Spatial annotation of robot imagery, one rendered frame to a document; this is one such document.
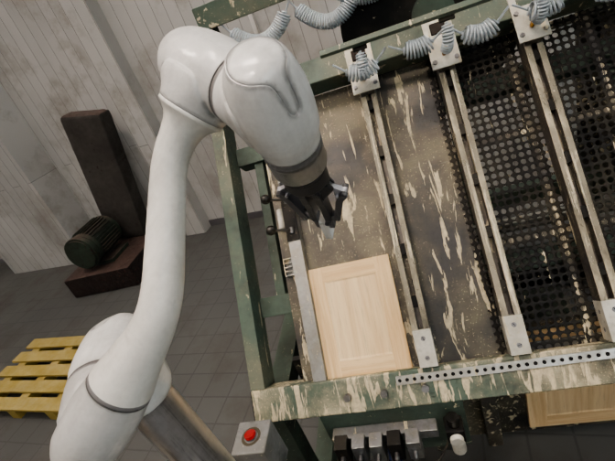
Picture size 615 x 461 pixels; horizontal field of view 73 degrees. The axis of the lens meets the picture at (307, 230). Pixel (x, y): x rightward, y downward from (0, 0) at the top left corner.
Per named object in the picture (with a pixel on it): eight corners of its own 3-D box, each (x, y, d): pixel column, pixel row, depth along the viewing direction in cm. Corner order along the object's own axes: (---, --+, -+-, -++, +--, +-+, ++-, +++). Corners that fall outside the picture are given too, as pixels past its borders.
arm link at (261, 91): (341, 132, 58) (279, 95, 65) (317, 38, 45) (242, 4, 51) (288, 185, 57) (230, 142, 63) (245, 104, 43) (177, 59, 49)
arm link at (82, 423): (65, 402, 57) (88, 340, 69) (15, 495, 60) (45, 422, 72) (158, 424, 62) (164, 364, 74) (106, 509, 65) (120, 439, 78)
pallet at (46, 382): (-30, 416, 362) (-39, 408, 357) (45, 343, 428) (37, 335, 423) (64, 425, 313) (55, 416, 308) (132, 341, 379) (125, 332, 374)
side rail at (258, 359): (261, 384, 169) (250, 391, 159) (221, 132, 188) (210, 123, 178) (275, 382, 168) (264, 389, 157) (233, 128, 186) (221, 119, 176)
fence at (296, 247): (316, 380, 157) (313, 382, 153) (274, 144, 173) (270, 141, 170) (329, 378, 156) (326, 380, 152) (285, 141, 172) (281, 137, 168)
